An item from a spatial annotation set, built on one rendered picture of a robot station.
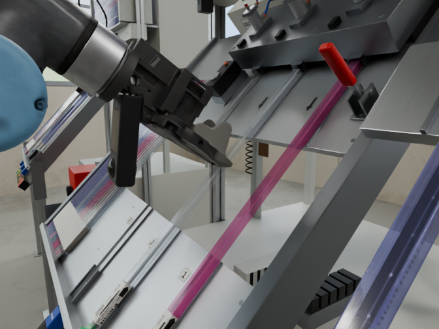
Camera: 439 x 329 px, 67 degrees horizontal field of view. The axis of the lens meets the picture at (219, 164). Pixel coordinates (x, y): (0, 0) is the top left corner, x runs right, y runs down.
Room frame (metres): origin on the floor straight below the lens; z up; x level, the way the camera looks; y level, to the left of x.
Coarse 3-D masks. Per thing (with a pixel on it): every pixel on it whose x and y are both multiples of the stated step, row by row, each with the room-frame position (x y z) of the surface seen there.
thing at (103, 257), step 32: (128, 192) 0.65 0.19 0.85; (96, 224) 0.63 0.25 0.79; (128, 224) 0.55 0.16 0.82; (160, 224) 0.49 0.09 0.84; (96, 256) 0.54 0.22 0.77; (128, 256) 0.48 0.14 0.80; (160, 256) 0.43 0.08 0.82; (192, 256) 0.39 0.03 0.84; (96, 288) 0.46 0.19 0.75; (160, 288) 0.38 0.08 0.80; (224, 288) 0.32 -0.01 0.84; (128, 320) 0.37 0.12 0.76; (192, 320) 0.31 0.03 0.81; (224, 320) 0.29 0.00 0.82
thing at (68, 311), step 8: (48, 232) 0.72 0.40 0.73; (48, 240) 0.67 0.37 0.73; (48, 248) 0.63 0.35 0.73; (48, 256) 0.60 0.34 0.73; (56, 264) 0.57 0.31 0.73; (56, 272) 0.53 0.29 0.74; (64, 272) 0.56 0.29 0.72; (56, 280) 0.51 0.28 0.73; (64, 280) 0.52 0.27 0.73; (56, 288) 0.49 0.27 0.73; (64, 288) 0.49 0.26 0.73; (64, 296) 0.46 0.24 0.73; (64, 304) 0.44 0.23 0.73; (72, 304) 0.46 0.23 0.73; (64, 312) 0.43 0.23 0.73; (72, 312) 0.43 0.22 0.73; (64, 320) 0.41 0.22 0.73; (72, 320) 0.41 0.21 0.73; (80, 320) 0.43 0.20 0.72; (72, 328) 0.39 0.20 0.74
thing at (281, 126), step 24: (432, 24) 0.46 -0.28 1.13; (216, 48) 0.99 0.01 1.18; (192, 72) 0.97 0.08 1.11; (288, 72) 0.61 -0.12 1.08; (312, 72) 0.55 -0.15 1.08; (360, 72) 0.47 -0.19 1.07; (384, 72) 0.44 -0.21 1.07; (240, 96) 0.66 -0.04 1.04; (264, 96) 0.60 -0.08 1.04; (288, 96) 0.54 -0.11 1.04; (312, 96) 0.50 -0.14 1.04; (216, 120) 0.64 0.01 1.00; (240, 120) 0.58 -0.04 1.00; (288, 120) 0.49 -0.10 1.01; (336, 120) 0.42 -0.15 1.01; (360, 120) 0.40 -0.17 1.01; (288, 144) 0.45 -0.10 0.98; (312, 144) 0.42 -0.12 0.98; (336, 144) 0.39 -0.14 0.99
